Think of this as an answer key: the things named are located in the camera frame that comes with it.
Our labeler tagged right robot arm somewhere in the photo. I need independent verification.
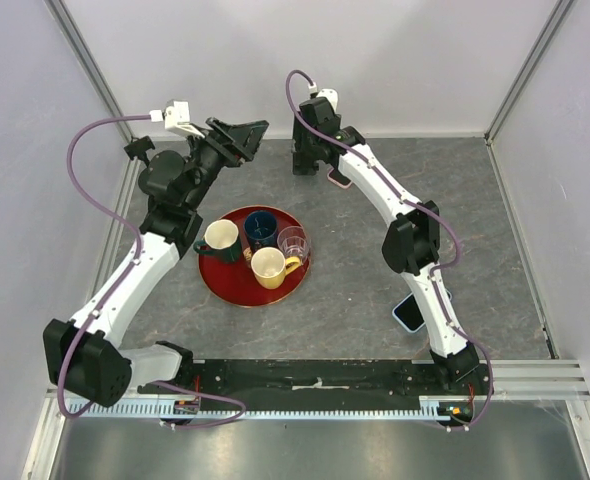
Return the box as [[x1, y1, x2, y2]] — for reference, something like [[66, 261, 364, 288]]
[[293, 93, 492, 394]]

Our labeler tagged red round tray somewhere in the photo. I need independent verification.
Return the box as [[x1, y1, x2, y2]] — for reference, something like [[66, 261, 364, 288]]
[[195, 205, 311, 307]]

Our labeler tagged yellow mug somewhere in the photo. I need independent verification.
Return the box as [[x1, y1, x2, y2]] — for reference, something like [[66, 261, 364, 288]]
[[251, 247, 302, 290]]

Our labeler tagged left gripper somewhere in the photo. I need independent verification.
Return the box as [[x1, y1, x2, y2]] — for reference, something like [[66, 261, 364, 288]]
[[184, 117, 269, 211]]

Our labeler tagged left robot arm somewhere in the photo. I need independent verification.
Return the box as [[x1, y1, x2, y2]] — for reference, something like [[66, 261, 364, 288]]
[[43, 117, 269, 407]]

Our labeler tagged green mug cream inside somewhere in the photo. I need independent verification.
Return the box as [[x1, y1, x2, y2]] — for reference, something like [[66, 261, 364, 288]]
[[193, 219, 242, 264]]

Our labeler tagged grey cable duct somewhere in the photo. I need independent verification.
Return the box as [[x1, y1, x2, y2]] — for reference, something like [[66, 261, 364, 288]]
[[82, 395, 475, 424]]

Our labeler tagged phone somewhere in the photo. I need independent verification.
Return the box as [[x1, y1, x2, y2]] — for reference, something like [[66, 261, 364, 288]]
[[392, 293, 426, 334], [327, 168, 352, 189]]

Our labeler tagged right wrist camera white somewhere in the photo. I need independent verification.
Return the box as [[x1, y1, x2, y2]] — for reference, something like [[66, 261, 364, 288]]
[[309, 88, 339, 111]]

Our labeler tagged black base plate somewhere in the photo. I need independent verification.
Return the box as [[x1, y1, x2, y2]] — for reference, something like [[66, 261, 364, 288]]
[[139, 357, 491, 415]]

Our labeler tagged dark blue mug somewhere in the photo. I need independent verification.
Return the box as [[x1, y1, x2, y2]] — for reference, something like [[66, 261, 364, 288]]
[[243, 210, 278, 252]]

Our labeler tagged clear plastic cup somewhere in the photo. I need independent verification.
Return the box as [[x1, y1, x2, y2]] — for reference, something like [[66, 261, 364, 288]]
[[277, 226, 311, 265]]

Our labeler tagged black round-base phone holder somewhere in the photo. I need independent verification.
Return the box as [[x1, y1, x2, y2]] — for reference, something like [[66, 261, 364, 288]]
[[123, 136, 155, 167]]

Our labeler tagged phone in blue case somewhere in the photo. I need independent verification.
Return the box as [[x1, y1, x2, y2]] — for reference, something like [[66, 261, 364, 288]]
[[392, 293, 426, 334]]

